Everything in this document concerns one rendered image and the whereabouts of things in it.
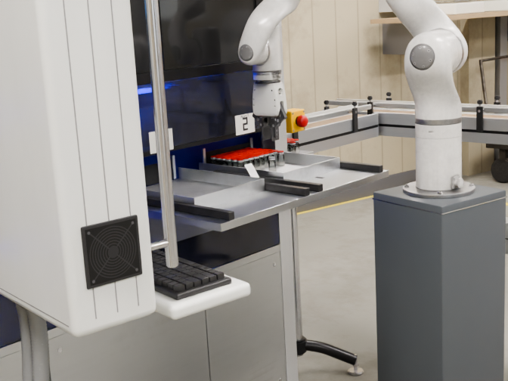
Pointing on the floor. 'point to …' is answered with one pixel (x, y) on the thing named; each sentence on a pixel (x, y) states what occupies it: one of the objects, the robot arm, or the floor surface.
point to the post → (286, 256)
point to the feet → (330, 353)
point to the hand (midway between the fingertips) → (270, 133)
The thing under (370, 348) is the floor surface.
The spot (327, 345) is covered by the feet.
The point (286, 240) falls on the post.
